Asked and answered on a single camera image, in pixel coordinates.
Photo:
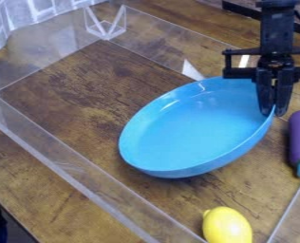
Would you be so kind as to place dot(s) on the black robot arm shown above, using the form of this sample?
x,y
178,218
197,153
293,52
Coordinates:
x,y
277,28

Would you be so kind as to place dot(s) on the yellow toy lemon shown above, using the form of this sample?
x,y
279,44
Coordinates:
x,y
225,226

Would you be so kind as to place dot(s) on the blue round plate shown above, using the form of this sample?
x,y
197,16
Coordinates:
x,y
194,129

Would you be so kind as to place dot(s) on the clear acrylic enclosure wall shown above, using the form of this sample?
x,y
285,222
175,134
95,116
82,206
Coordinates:
x,y
76,75

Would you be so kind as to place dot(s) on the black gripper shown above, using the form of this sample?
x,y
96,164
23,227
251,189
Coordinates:
x,y
270,63

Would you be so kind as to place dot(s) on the white patterned curtain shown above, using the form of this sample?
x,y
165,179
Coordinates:
x,y
20,13

